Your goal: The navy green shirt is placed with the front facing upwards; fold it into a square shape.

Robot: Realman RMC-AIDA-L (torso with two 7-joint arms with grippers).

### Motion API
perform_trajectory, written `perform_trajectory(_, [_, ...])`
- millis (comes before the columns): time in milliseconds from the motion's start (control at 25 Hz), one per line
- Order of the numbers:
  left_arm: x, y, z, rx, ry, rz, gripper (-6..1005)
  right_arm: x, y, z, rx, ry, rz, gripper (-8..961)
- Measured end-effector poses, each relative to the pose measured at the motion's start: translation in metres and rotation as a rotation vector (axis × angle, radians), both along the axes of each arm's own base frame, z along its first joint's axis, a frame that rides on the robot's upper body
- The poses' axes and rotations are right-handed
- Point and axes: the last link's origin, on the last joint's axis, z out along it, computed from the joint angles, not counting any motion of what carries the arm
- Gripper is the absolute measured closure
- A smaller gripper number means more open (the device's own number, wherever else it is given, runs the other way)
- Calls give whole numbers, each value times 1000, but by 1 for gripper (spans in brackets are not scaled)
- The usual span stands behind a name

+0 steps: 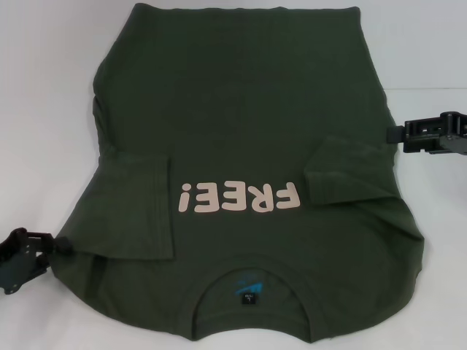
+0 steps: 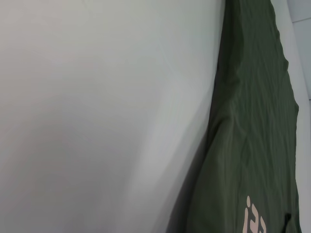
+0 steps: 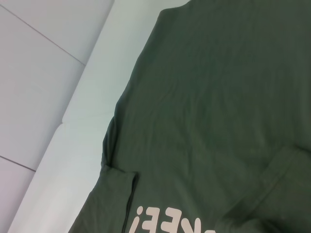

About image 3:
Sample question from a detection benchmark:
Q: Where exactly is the dark green FREE t-shirt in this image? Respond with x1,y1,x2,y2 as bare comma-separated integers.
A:
68,0,311,233

